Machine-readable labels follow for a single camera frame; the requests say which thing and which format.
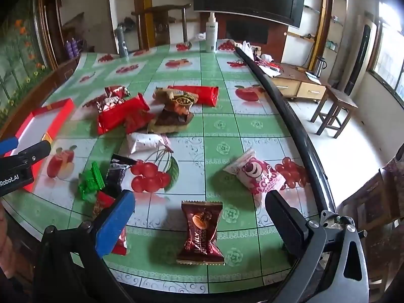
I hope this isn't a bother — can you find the small red candy packet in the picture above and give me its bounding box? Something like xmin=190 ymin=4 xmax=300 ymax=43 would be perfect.
xmin=92 ymin=190 xmax=130 ymax=257

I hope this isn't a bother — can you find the green candy wrapper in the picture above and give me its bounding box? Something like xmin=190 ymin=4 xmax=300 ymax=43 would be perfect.
xmin=78 ymin=161 xmax=106 ymax=203

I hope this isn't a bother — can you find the pink bear snack packet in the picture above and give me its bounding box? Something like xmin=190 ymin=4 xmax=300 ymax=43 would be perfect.
xmin=222 ymin=148 xmax=286 ymax=207

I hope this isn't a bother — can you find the black small snack packet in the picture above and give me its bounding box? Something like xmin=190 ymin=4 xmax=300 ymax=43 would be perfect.
xmin=102 ymin=154 xmax=137 ymax=198

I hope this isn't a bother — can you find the large red snack bar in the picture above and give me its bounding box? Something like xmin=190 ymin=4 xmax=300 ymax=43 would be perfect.
xmin=96 ymin=93 xmax=150 ymax=135

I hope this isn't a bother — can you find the white dotted snack packet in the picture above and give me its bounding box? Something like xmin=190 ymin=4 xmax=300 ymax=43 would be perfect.
xmin=126 ymin=132 xmax=172 ymax=154

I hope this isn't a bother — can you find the dark brown candy packet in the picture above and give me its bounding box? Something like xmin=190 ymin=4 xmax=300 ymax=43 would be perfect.
xmin=177 ymin=201 xmax=225 ymax=265

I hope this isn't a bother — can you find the red white patterned packet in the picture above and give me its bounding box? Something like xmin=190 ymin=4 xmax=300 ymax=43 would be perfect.
xmin=86 ymin=86 xmax=130 ymax=113

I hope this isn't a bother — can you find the brown gold snack bag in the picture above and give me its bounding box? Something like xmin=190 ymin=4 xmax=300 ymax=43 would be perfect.
xmin=147 ymin=88 xmax=198 ymax=134

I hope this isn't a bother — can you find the long red snack packet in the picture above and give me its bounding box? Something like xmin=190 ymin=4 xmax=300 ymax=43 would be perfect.
xmin=168 ymin=86 xmax=219 ymax=107

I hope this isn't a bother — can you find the dark red jujube packet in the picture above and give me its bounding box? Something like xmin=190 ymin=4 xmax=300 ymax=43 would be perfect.
xmin=125 ymin=110 xmax=155 ymax=134

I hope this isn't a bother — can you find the red shallow tray box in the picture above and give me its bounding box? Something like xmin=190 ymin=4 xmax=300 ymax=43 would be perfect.
xmin=6 ymin=98 xmax=74 ymax=193

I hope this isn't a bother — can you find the flower mural panel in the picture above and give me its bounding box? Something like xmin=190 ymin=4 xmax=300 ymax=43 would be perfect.
xmin=1 ymin=0 xmax=49 ymax=124

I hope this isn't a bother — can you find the green fruit tablecloth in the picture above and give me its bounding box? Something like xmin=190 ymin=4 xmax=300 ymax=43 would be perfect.
xmin=2 ymin=42 xmax=318 ymax=293

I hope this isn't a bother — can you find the wooden stool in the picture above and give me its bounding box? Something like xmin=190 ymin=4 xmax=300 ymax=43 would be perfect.
xmin=310 ymin=86 xmax=358 ymax=139

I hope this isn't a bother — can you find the grey flashlight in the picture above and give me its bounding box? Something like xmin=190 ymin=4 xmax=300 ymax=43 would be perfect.
xmin=114 ymin=25 xmax=129 ymax=58

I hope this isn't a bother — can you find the wooden tv cabinet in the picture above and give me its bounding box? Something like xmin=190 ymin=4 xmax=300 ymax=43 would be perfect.
xmin=272 ymin=64 xmax=326 ymax=101

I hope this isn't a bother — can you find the electric kettle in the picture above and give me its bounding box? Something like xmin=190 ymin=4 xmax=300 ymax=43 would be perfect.
xmin=313 ymin=56 xmax=327 ymax=78

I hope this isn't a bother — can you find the wooden armchair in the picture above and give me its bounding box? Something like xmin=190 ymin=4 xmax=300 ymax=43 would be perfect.
xmin=131 ymin=4 xmax=192 ymax=50

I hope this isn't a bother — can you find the white plastic bag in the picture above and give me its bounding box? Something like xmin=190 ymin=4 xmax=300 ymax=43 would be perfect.
xmin=235 ymin=41 xmax=262 ymax=61

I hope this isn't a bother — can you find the standing air conditioner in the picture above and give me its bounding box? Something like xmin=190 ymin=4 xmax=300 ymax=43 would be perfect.
xmin=340 ymin=15 xmax=377 ymax=96

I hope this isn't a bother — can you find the white spray bottle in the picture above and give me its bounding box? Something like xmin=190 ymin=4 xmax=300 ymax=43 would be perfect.
xmin=206 ymin=12 xmax=218 ymax=53

